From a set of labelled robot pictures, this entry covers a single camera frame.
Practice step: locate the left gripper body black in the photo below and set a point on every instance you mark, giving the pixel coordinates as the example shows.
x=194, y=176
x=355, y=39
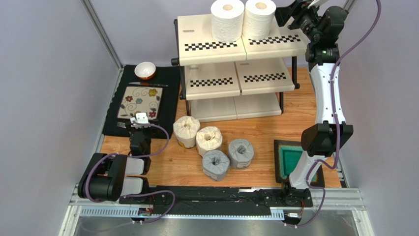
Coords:
x=148, y=132

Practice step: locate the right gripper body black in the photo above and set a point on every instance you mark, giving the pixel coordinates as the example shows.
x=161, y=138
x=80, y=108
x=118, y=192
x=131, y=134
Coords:
x=292, y=16

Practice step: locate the white paper roll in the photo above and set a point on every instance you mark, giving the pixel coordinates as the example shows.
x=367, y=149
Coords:
x=258, y=17
x=227, y=20

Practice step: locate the beige roll front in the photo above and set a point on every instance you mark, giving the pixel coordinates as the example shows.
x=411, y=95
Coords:
x=207, y=139

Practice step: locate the beige roll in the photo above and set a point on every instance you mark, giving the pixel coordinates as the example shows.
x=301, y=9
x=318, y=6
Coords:
x=207, y=139
x=185, y=130

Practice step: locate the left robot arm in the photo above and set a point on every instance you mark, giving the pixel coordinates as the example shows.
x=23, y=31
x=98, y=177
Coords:
x=104, y=176

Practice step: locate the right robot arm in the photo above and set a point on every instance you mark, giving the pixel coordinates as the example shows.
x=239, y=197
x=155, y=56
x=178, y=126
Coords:
x=330, y=131

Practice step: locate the cream checkered three-tier shelf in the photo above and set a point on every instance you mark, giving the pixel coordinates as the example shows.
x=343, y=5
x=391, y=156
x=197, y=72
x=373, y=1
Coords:
x=242, y=79

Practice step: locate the black cloth placemat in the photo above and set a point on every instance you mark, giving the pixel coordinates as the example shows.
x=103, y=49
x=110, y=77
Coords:
x=169, y=76

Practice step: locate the beige wrapped roll back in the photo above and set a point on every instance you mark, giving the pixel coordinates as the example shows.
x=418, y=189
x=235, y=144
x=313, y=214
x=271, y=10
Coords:
x=185, y=130

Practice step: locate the floral square plate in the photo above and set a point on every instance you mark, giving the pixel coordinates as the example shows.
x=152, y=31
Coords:
x=140, y=99

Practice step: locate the white and orange bowl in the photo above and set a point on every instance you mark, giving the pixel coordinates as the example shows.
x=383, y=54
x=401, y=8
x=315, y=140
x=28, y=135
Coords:
x=145, y=70

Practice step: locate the grey wrapped roll left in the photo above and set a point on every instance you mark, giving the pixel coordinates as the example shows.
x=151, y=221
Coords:
x=215, y=165

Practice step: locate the grey wrapped roll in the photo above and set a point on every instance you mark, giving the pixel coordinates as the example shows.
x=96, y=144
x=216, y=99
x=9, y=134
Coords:
x=215, y=165
x=240, y=153

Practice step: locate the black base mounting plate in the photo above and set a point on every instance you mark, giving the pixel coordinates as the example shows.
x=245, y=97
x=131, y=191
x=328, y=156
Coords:
x=220, y=201

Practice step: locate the grey wrapped roll right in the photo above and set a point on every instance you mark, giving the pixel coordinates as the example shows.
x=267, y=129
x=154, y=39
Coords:
x=240, y=153

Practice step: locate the green square dish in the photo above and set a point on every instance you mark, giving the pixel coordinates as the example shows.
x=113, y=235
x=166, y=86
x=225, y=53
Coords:
x=294, y=166

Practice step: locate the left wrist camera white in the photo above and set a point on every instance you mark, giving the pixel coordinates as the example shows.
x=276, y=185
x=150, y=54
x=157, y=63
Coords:
x=139, y=119

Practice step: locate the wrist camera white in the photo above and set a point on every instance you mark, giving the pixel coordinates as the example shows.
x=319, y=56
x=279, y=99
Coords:
x=317, y=3
x=139, y=119

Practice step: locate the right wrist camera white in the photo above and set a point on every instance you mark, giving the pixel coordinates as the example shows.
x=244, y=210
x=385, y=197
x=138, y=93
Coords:
x=317, y=3

